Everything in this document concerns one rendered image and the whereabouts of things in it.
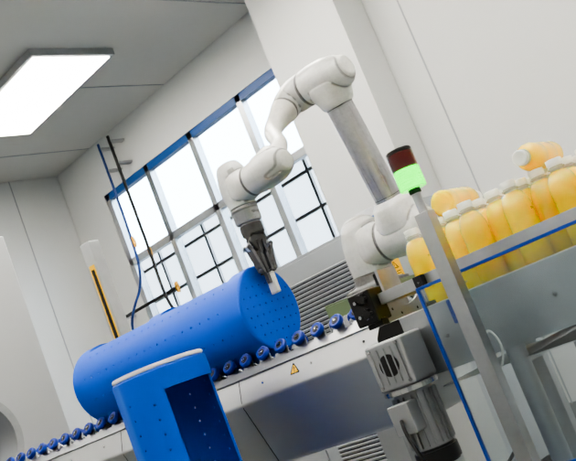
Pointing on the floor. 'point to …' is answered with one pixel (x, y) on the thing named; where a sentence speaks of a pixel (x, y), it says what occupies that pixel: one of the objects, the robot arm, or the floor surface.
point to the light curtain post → (105, 288)
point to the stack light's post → (476, 337)
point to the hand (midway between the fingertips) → (272, 283)
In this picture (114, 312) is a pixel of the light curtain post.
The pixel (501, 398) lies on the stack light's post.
